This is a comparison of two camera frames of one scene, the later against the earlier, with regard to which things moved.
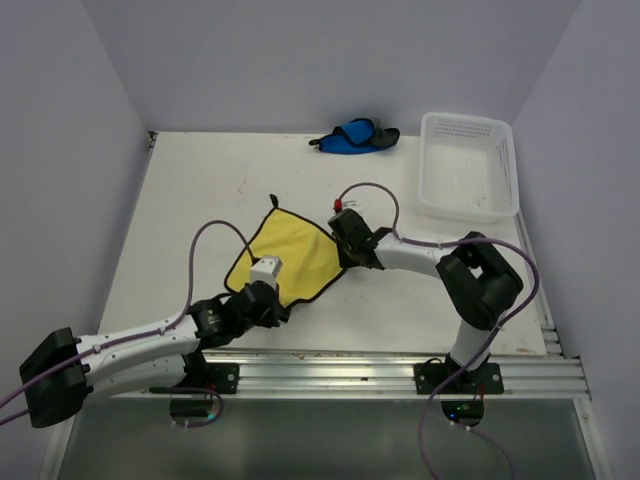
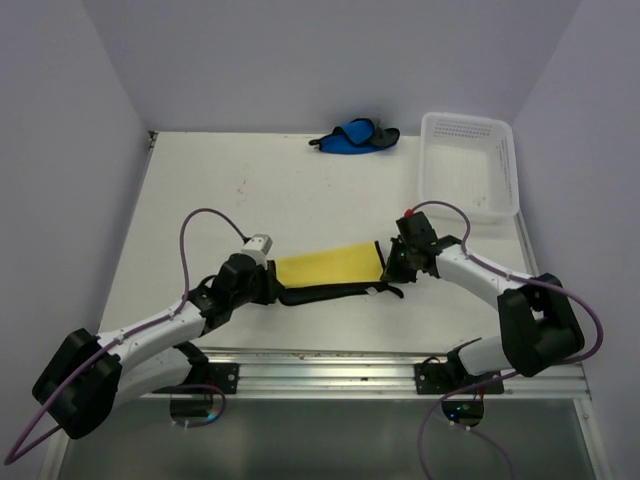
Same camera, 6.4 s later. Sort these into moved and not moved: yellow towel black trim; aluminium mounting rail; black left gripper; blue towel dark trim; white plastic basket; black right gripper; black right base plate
Moved: black right gripper; black left gripper; yellow towel black trim
Not moved: blue towel dark trim; white plastic basket; black right base plate; aluminium mounting rail
